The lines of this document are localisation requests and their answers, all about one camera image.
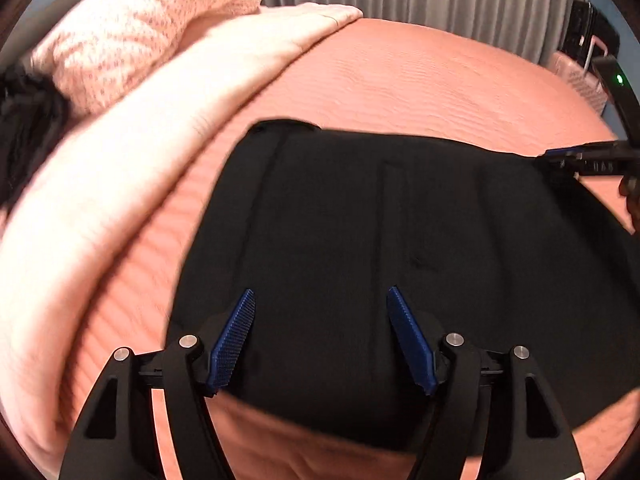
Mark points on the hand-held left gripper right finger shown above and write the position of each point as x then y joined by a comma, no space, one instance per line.
410,342

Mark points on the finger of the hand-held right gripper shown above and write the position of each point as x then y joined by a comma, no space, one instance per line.
595,156

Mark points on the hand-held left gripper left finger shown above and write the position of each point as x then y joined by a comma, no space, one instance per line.
232,345

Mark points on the black pants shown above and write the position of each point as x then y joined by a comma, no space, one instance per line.
350,220

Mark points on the person's right hand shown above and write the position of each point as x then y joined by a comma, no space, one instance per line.
632,200

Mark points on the pink hard-shell suitcase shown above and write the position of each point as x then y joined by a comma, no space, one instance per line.
582,82

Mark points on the black suitcase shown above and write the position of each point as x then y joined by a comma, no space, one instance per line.
585,22

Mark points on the salmon quilted bedspread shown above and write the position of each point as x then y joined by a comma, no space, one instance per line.
400,75

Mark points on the light pink blanket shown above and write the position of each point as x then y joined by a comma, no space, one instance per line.
125,160

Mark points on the dark cloth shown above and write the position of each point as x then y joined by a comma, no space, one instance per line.
25,130

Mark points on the pink floral pillow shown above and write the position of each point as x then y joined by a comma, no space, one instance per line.
135,25

